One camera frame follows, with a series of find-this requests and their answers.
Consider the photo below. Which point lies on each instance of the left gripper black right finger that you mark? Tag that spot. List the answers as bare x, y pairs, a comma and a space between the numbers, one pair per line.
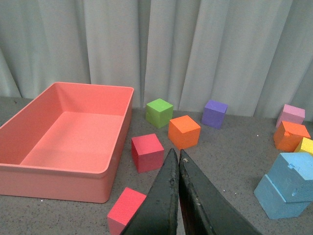
204, 209

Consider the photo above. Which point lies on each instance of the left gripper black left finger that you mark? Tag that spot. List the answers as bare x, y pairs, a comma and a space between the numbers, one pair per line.
158, 214

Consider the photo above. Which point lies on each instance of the light blue dented foam cube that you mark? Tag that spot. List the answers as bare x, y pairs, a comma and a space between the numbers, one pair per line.
273, 202

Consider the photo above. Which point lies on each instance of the light blue notched foam cube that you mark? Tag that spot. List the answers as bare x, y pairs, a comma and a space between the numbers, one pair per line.
292, 174

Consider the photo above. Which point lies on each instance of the red foam cube front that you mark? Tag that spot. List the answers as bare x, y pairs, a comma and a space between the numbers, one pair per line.
124, 209

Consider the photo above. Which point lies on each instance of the red foam cube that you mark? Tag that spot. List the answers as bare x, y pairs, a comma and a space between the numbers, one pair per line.
147, 153
124, 209

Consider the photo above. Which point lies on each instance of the red foam cube back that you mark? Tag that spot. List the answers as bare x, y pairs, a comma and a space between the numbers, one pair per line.
147, 153

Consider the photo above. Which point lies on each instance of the orange foam cube left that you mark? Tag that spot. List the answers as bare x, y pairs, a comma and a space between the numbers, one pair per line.
183, 132

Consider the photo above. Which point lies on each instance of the orange foam cube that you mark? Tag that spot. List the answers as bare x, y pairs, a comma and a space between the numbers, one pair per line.
288, 136
183, 132

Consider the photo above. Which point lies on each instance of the purple foam cube back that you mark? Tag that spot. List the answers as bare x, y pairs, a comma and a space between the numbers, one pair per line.
213, 114

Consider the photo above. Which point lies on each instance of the green foam cube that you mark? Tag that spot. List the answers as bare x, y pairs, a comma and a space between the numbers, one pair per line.
159, 112

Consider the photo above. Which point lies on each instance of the orange foam cube right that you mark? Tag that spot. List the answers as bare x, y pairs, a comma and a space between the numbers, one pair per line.
288, 136

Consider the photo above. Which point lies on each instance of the red plastic bin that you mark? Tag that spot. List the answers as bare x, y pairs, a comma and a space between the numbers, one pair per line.
66, 144

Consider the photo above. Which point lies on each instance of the yellow foam cube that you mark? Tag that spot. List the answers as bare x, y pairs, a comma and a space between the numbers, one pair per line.
305, 145

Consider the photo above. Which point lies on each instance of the pink foam cube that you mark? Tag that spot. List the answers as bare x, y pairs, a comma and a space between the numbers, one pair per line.
291, 114

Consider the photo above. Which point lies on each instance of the grey pleated curtain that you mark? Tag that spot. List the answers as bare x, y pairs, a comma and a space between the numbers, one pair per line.
253, 55

